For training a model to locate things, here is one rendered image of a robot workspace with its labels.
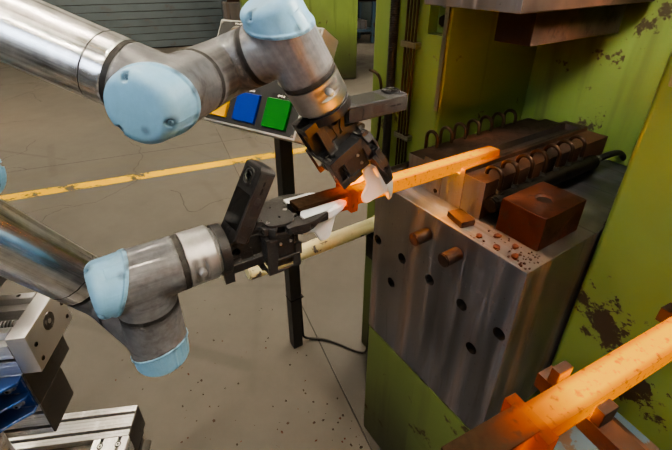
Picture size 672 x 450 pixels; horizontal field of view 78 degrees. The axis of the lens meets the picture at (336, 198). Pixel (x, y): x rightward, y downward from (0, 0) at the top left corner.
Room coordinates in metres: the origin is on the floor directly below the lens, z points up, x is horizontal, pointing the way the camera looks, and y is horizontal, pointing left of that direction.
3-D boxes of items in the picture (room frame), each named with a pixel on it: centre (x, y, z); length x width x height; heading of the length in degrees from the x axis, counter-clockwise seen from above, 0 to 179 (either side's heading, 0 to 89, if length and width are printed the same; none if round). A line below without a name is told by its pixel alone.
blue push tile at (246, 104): (1.05, 0.23, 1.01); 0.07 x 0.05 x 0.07; 58
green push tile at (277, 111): (1.00, 0.15, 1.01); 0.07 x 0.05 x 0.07; 58
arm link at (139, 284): (0.40, 0.25, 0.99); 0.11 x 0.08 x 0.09; 124
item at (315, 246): (0.98, 0.05, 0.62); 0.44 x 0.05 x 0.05; 123
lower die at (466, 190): (0.85, -0.39, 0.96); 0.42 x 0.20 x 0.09; 123
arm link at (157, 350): (0.41, 0.26, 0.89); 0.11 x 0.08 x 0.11; 54
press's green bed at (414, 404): (0.81, -0.43, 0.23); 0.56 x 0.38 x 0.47; 123
